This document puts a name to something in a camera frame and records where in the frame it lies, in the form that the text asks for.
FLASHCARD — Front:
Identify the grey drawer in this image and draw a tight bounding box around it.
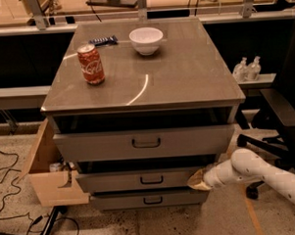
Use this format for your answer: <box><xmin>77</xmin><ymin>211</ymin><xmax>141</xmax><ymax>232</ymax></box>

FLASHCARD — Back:
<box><xmin>75</xmin><ymin>166</ymin><xmax>200</xmax><ymax>194</ymax></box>
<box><xmin>53</xmin><ymin>124</ymin><xmax>234</xmax><ymax>162</ymax></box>
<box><xmin>89</xmin><ymin>189</ymin><xmax>209</xmax><ymax>212</ymax></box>

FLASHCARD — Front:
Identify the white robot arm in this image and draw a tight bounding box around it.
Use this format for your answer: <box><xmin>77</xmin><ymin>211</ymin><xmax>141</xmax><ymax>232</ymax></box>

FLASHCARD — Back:
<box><xmin>186</xmin><ymin>149</ymin><xmax>295</xmax><ymax>206</ymax></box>

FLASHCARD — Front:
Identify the grey bottom drawer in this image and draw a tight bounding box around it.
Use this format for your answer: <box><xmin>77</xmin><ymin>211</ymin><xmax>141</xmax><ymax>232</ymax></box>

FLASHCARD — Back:
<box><xmin>89</xmin><ymin>189</ymin><xmax>209</xmax><ymax>212</ymax></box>

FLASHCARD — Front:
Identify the grey drawer cabinet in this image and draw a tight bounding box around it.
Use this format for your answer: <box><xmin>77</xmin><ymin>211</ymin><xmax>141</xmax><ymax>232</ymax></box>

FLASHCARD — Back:
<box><xmin>41</xmin><ymin>19</ymin><xmax>245</xmax><ymax>201</ymax></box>

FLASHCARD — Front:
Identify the grey top drawer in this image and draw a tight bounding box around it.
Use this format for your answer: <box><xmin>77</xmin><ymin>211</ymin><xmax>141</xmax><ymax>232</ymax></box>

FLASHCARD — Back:
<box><xmin>53</xmin><ymin>124</ymin><xmax>234</xmax><ymax>162</ymax></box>

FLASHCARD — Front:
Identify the black office chair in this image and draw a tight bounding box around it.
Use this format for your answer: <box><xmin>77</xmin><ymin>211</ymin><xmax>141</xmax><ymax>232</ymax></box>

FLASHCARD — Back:
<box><xmin>237</xmin><ymin>19</ymin><xmax>295</xmax><ymax>170</ymax></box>

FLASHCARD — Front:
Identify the left clear pump bottle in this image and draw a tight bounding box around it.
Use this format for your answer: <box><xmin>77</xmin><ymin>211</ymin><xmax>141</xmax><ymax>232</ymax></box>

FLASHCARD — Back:
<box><xmin>233</xmin><ymin>58</ymin><xmax>247</xmax><ymax>82</ymax></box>

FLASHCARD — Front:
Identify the small jar in box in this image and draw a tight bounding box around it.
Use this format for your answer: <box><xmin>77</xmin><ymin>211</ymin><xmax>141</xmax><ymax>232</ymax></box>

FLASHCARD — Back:
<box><xmin>49</xmin><ymin>163</ymin><xmax>63</xmax><ymax>172</ymax></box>

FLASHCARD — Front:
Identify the white ceramic bowl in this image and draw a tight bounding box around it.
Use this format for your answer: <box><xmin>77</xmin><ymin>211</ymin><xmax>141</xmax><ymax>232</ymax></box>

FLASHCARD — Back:
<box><xmin>129</xmin><ymin>27</ymin><xmax>164</xmax><ymax>56</ymax></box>

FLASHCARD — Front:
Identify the cardboard box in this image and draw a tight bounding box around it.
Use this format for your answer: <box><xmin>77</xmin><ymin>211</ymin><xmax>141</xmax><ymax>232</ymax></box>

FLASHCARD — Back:
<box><xmin>20</xmin><ymin>119</ymin><xmax>89</xmax><ymax>208</ymax></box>

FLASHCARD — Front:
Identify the red cola can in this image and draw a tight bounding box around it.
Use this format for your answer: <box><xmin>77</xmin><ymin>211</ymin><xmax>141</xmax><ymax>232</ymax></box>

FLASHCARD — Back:
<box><xmin>76</xmin><ymin>43</ymin><xmax>105</xmax><ymax>85</ymax></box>

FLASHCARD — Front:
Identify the dark blue snack bar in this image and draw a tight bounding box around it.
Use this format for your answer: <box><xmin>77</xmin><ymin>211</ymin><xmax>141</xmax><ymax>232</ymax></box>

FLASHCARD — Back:
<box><xmin>89</xmin><ymin>35</ymin><xmax>118</xmax><ymax>47</ymax></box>

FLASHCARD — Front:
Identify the black floor cable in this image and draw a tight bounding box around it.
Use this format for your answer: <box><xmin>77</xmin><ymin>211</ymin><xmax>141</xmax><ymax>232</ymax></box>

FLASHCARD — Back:
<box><xmin>0</xmin><ymin>141</ymin><xmax>25</xmax><ymax>213</ymax></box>

